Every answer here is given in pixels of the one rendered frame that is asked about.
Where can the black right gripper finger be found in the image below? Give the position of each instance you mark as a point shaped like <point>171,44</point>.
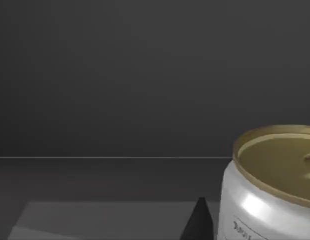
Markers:
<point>200,222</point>

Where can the silver can with gold lid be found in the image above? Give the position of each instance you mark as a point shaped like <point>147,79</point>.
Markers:
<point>264,190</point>

